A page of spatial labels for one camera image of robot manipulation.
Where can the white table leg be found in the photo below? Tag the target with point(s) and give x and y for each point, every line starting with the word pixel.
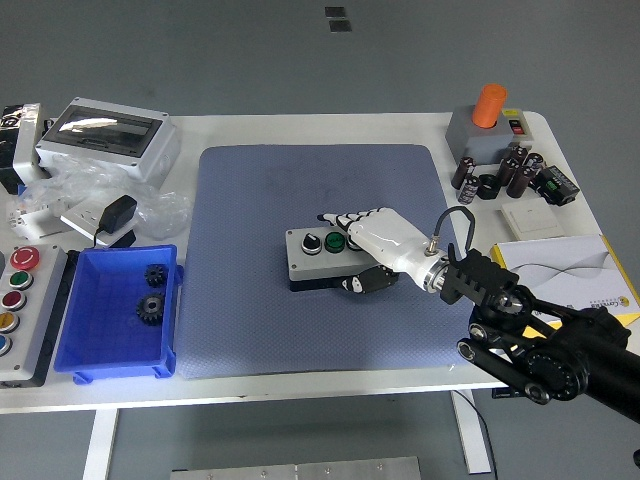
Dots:
pixel 472 435
pixel 100 445

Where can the small black bevel gear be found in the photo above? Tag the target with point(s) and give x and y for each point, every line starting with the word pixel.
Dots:
pixel 155 275

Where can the white and yellow cardboard box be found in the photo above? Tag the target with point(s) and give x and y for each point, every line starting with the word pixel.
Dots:
pixel 575 270

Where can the white metal device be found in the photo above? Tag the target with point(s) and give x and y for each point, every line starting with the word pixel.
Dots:
pixel 27 150

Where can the grey four-button control box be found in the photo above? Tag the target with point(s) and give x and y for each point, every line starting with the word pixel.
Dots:
pixel 310 265

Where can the black terminal module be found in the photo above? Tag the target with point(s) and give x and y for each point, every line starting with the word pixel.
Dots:
pixel 557 184

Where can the grey five-button control station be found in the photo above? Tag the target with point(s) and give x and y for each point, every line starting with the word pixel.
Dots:
pixel 35 320

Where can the grey enclosure with clear lid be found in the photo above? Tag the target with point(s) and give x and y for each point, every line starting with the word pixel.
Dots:
pixel 145 155

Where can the clear plastic bag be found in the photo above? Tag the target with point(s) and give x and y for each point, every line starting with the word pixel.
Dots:
pixel 160 210

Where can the large black bevel gear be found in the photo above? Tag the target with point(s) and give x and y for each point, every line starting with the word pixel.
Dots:
pixel 150 307

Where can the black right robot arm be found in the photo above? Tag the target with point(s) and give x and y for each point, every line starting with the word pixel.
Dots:
pixel 560 365

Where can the grey switch box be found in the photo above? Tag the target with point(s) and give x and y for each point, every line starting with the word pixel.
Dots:
pixel 462 132

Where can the black power strip under table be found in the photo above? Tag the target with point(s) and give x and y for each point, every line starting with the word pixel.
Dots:
pixel 502 393

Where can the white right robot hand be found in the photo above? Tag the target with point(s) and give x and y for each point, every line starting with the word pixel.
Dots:
pixel 385 235

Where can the blue plastic bin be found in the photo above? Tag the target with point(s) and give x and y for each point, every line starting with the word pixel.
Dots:
pixel 110 325

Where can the orange cylinder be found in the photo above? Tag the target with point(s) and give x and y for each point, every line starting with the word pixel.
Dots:
pixel 489 105

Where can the white wall switch plate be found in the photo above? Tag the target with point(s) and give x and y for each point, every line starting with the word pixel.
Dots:
pixel 530 217

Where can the dark brown capacitor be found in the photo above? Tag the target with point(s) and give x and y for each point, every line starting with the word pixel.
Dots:
pixel 468 190
pixel 462 170
pixel 520 181
pixel 517 151
pixel 506 172
pixel 533 162

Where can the blue-grey textured mat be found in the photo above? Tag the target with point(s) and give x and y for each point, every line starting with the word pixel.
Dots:
pixel 280 180

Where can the grey metal plate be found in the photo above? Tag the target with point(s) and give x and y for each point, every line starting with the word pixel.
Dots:
pixel 300 470

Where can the black power adapter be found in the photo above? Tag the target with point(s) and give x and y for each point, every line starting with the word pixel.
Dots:
pixel 117 212

